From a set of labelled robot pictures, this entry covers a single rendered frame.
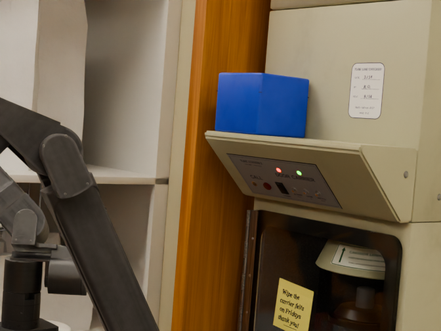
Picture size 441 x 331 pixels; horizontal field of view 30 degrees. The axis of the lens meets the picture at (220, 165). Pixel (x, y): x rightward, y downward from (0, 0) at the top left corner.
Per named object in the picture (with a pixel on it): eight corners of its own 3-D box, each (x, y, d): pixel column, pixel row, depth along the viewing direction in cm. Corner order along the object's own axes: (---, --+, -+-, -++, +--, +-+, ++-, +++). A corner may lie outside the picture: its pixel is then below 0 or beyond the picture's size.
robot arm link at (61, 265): (21, 222, 133) (14, 207, 125) (94, 226, 134) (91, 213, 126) (13, 296, 129) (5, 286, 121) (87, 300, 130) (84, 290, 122)
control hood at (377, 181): (253, 194, 135) (258, 134, 134) (413, 223, 110) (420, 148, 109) (197, 194, 128) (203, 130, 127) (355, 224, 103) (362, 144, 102)
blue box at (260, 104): (262, 134, 133) (266, 78, 132) (305, 138, 125) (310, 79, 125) (213, 131, 126) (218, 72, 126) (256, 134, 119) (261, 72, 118)
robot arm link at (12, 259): (8, 247, 128) (2, 253, 122) (53, 250, 129) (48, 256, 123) (6, 291, 128) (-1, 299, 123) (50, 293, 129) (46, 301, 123)
